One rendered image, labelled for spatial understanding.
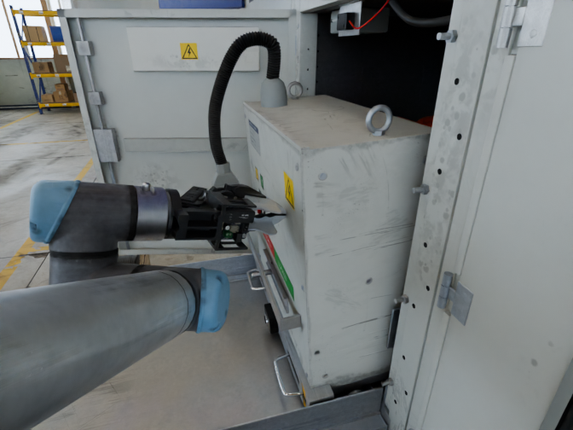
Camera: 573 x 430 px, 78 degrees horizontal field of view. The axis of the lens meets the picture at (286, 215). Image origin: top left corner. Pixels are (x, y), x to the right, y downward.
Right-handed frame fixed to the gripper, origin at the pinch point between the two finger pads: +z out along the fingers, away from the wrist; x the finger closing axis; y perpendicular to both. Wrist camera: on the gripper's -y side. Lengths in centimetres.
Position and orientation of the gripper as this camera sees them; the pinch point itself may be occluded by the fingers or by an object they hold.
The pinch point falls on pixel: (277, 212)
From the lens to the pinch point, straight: 62.5
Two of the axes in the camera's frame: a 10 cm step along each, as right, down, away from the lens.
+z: 8.3, 0.2, 5.6
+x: 2.2, -9.3, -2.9
